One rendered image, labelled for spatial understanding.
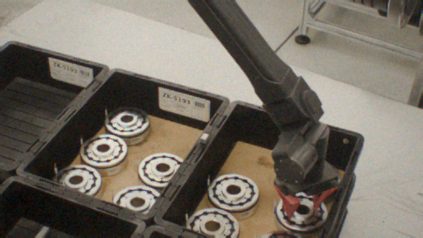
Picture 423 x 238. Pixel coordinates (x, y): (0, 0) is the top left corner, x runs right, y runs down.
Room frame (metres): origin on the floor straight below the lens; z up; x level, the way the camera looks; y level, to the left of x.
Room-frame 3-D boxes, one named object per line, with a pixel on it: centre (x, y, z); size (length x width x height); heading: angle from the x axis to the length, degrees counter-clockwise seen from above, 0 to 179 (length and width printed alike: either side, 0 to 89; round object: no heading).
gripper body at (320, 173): (0.92, -0.18, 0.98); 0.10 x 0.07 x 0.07; 118
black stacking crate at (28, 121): (1.17, 0.45, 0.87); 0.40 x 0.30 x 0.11; 158
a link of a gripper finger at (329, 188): (0.92, -0.20, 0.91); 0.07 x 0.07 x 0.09; 28
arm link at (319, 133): (0.91, -0.18, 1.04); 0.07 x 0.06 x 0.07; 151
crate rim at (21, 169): (1.06, 0.17, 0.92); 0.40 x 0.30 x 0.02; 158
